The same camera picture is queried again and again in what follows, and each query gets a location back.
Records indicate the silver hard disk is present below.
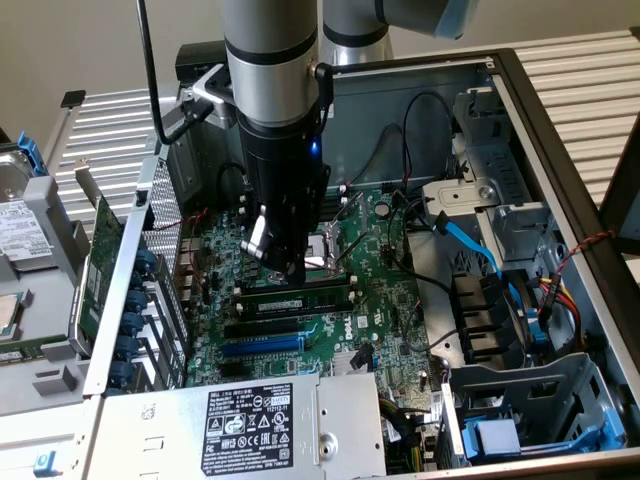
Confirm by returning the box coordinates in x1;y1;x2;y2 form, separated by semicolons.
0;152;57;272

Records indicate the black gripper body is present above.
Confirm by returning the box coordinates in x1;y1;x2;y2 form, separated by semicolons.
236;106;332;207

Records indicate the silver CPU chip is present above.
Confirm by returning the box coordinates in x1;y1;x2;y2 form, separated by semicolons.
0;293;25;342

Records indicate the blue hard disk bracket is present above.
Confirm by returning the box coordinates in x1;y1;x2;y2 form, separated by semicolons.
17;130;50;177

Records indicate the silver power supply with label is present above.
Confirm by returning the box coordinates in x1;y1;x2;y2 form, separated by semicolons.
97;372;389;480

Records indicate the red black twisted wire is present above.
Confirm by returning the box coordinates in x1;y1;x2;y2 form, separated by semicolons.
552;229;619;281
149;208;211;234

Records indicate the black wire beside fan shroud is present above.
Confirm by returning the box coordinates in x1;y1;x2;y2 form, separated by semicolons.
399;299;459;354

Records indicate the black fan shroud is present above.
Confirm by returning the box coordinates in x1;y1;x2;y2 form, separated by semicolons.
451;269;529;366

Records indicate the dark flat panel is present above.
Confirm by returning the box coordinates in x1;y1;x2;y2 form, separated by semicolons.
598;112;640;256

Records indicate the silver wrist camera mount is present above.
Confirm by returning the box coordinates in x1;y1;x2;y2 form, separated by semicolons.
180;63;239;129

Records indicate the grey metal disk bay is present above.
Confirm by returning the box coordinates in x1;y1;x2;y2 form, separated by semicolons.
442;352;626;469

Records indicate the open grey PC case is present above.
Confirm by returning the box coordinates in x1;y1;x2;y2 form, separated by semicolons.
0;47;640;480

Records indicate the blue case latch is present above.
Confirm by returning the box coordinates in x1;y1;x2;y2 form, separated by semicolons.
33;449;57;477

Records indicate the green Dell motherboard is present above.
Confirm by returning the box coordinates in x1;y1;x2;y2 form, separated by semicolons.
174;185;444;416

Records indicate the metal CPU socket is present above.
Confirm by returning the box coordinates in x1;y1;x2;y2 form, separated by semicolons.
303;219;349;284

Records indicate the yellow red power wire bundle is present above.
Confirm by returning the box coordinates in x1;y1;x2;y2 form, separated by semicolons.
537;272;584;351

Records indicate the black box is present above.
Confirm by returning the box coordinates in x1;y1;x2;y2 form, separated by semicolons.
175;42;227;84

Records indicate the silver chipset heat sink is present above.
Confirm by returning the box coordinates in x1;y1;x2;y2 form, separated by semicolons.
330;348;376;375

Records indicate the thin black wire loop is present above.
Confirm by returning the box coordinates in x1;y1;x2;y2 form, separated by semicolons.
401;91;457;189

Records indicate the grey metal drive cage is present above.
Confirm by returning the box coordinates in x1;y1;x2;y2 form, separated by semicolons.
419;87;556;261

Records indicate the blue expansion slot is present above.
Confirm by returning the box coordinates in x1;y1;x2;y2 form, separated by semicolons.
222;335;305;358

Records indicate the thin metal locking lever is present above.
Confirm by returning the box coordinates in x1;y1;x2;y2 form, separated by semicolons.
332;192;364;224
334;230;375;264

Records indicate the blue SATA wire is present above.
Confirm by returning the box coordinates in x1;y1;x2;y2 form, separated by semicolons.
430;209;539;326

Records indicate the thick black wire loop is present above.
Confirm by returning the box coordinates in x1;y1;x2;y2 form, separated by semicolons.
217;163;250;201

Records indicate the black wire across case floor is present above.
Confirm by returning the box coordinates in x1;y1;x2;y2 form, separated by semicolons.
389;189;456;301

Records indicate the long black expansion slot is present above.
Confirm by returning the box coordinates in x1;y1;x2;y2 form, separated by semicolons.
223;318;301;340

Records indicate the green graphics card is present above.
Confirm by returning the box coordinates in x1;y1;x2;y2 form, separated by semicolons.
67;158;126;357

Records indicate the blue plastic disk tray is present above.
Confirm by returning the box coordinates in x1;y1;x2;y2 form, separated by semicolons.
462;407;626;464

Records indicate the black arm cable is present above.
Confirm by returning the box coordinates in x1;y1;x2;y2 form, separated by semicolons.
135;0;214;147

